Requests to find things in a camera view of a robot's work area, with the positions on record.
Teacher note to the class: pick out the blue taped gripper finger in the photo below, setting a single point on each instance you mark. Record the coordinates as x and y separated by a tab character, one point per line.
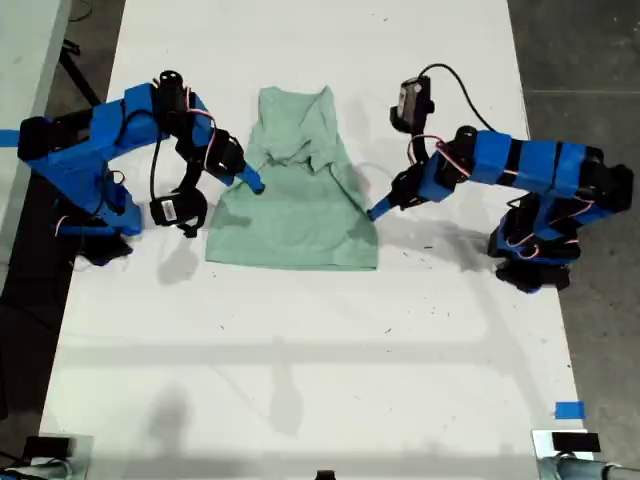
384	207
250	180

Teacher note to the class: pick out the pale green T-shirt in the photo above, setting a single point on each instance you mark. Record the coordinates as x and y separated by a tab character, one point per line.
290	225

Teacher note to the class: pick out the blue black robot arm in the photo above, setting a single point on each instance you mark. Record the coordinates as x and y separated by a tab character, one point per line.
100	135
525	160

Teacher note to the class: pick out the black stand leg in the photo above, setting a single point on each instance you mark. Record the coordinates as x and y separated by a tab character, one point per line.
80	75

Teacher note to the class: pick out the blue tape strip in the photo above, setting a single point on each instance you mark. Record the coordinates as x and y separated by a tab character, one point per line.
570	410
7	136

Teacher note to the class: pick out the pale grey side table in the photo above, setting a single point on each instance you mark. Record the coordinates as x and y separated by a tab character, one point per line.
25	50

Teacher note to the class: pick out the small black block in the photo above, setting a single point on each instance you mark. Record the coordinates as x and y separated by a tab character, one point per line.
325	475

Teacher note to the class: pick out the small black box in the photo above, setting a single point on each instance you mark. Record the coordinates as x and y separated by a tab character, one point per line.
575	441
47	446

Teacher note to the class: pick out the grey metal clamp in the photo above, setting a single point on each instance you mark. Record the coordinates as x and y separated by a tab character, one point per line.
575	470
40	471

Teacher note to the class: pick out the black camera stalk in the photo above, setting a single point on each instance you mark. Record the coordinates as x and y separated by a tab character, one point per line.
197	205
417	145

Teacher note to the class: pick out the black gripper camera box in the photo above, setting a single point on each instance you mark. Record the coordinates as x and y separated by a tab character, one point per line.
412	102
167	211

